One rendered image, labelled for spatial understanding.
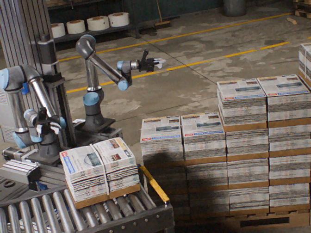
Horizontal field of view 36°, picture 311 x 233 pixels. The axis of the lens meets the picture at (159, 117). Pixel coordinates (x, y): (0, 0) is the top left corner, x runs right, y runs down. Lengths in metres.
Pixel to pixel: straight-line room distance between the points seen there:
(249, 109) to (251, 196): 0.68
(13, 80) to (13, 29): 0.42
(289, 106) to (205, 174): 0.74
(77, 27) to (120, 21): 0.81
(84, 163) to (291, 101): 1.42
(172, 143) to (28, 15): 1.27
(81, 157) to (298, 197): 1.66
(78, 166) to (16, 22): 1.13
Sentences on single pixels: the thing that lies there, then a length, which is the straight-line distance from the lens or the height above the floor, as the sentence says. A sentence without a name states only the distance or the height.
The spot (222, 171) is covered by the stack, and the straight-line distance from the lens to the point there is 3.40.
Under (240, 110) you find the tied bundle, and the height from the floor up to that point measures 0.98.
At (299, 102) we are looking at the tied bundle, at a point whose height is 1.00.
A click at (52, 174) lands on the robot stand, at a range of 3.34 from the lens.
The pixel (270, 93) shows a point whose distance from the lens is 3.24.
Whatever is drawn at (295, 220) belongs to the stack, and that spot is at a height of 0.06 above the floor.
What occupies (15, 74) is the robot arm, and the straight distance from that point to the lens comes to 3.06.
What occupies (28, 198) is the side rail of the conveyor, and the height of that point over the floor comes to 0.80.
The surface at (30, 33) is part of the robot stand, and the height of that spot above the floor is 1.60.
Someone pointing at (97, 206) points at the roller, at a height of 0.80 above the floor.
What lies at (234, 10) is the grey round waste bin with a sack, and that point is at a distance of 10.21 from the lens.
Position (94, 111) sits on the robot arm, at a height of 0.94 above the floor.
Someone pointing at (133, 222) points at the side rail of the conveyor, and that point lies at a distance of 2.56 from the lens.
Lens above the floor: 2.28
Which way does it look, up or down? 24 degrees down
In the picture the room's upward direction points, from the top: 7 degrees counter-clockwise
